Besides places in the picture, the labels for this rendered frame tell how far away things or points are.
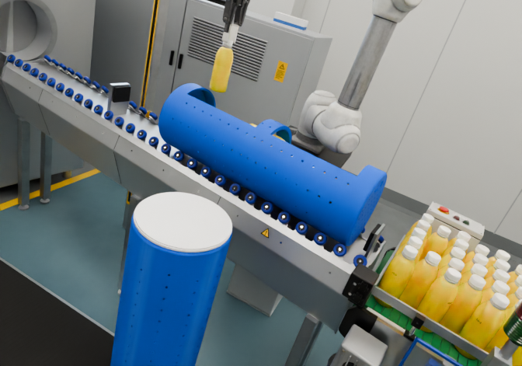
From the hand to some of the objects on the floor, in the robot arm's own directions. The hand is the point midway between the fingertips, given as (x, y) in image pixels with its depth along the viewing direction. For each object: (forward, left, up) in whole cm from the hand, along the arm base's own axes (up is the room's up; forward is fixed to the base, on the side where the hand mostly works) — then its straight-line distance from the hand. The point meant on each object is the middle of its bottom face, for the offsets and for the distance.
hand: (230, 33), depth 150 cm
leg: (+28, +72, -146) cm, 166 cm away
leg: (+1, -123, -146) cm, 191 cm away
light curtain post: (-21, -67, -148) cm, 164 cm away
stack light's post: (+60, +115, -144) cm, 194 cm away
